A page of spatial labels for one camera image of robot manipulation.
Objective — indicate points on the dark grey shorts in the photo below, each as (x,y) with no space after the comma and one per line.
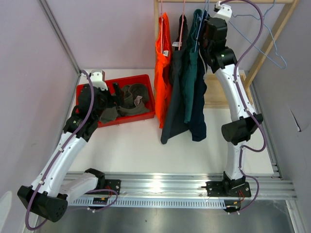
(174,121)

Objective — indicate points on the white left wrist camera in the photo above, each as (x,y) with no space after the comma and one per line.
(98,77)

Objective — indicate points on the red plastic tray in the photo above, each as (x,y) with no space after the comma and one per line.
(143,79)

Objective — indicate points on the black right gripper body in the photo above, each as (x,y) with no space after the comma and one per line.
(204,41)

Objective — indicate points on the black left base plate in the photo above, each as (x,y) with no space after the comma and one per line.
(112,184)

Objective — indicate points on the pink hanger of grey shorts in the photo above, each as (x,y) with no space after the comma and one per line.
(178,42)

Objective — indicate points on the navy blue shorts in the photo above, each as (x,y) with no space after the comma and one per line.
(197,123)

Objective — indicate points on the teal green shorts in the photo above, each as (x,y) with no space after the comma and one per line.
(192,92)

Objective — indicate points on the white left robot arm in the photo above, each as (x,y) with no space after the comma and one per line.
(47,196)

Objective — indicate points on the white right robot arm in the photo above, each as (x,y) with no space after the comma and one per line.
(244,119)

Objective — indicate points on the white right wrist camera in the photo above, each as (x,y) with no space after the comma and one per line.
(223,11)

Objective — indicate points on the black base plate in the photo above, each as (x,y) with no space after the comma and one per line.
(112,184)
(222,189)

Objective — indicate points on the aluminium mounting rail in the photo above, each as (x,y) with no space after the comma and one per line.
(190,186)

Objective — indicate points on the pink hanger of orange shorts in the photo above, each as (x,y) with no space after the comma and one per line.
(162,43)

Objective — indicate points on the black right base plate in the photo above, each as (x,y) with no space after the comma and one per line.
(222,189)

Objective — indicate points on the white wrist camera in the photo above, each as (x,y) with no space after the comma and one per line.
(98,77)
(223,11)

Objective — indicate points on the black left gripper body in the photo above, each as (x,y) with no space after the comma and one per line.
(107,101)

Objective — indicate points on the wooden clothes rack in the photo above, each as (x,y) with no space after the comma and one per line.
(215,97)

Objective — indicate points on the slotted grey cable duct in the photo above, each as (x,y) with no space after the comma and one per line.
(200,203)

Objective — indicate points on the blue hanger of teal shorts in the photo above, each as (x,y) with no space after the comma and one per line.
(200,29)

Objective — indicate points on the orange shorts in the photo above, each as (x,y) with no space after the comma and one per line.
(162,86)

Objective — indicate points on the olive green shorts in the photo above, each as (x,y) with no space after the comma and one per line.
(135,98)

